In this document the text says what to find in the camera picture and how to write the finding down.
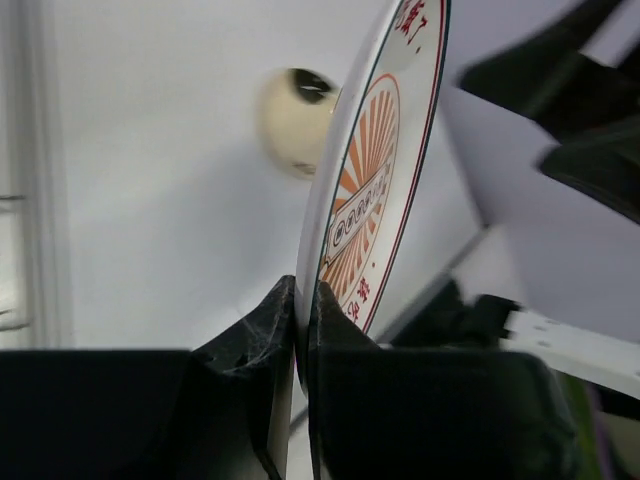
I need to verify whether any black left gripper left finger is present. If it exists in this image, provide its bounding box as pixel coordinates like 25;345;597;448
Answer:
1;276;295;479

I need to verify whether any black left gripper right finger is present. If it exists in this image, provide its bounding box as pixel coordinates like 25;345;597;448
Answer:
307;283;581;479

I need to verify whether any white plate orange sunburst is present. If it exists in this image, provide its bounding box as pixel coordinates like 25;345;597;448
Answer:
295;1;451;386

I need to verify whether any cream floral small plate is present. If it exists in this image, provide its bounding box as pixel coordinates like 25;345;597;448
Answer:
256;68;341;181

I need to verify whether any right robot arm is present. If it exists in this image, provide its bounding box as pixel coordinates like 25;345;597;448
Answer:
307;1;639;479

